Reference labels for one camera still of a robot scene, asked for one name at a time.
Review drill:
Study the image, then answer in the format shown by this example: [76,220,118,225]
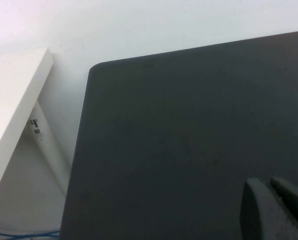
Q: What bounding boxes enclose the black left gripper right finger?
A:
[270,176,298,222]

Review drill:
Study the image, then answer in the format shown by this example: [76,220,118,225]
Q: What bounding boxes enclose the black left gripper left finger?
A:
[240,177,298,240]

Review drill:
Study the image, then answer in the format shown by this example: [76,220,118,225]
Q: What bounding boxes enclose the barcode sticker label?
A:
[29,118,45,141]

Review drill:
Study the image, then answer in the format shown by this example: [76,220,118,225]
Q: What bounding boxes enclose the white side table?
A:
[0,47,72,210]

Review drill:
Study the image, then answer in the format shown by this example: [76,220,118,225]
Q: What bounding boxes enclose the blue cable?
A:
[0,227,62,239]

